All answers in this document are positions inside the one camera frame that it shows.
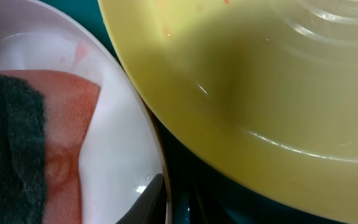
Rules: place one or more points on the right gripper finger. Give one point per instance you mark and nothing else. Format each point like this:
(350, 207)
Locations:
(151, 206)

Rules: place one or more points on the yellow-green plate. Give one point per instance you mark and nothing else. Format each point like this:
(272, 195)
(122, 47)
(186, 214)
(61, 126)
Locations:
(265, 91)

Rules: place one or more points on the white plate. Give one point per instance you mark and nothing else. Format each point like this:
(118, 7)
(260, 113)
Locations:
(121, 153)

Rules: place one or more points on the teal plastic tray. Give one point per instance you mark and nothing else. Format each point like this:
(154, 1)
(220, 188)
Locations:
(200, 193)

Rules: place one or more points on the red and green sponge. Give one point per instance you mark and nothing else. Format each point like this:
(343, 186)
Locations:
(44, 118)

